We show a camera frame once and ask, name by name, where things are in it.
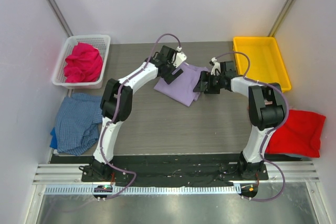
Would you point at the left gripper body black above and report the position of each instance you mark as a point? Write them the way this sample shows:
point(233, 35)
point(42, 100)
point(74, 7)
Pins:
point(169, 67)

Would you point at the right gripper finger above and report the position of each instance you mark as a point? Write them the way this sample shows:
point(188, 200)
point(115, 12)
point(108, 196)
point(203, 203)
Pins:
point(204, 76)
point(201, 87)

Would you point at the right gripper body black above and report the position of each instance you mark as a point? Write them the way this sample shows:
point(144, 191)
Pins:
point(210, 82)

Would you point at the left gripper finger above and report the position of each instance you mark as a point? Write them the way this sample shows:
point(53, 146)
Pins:
point(177, 73)
point(169, 78)

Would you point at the purple t shirt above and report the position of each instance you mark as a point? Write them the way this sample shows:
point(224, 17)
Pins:
point(181, 89)

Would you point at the yellow plastic tray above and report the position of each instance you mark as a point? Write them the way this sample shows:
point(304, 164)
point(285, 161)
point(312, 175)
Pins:
point(266, 63)

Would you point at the white plastic basket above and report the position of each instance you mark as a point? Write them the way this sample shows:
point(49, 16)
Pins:
point(99, 41)

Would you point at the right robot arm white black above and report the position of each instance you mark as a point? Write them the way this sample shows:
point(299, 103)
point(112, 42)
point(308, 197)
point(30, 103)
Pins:
point(267, 111)

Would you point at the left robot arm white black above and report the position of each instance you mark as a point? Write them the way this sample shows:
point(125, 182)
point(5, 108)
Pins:
point(117, 100)

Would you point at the pink crumpled shirt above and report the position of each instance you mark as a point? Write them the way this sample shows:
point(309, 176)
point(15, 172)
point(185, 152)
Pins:
point(84, 64)

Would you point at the red folded shirt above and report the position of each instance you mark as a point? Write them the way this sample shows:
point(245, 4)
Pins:
point(300, 135)

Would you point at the blue checkered shirt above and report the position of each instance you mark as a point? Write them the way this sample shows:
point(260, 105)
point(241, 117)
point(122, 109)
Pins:
point(76, 124)

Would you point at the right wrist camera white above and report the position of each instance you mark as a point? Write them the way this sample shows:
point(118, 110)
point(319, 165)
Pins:
point(216, 67)

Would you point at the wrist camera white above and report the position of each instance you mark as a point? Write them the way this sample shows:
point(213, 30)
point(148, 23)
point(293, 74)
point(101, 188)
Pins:
point(216, 67)
point(179, 58)

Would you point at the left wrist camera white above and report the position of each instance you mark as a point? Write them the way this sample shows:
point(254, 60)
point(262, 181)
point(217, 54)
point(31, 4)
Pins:
point(179, 58)

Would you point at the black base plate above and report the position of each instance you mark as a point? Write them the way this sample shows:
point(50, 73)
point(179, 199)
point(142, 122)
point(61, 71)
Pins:
point(162, 167)

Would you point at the white slotted cable duct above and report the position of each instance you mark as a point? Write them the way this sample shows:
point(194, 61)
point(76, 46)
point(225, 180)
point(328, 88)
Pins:
point(105, 190)

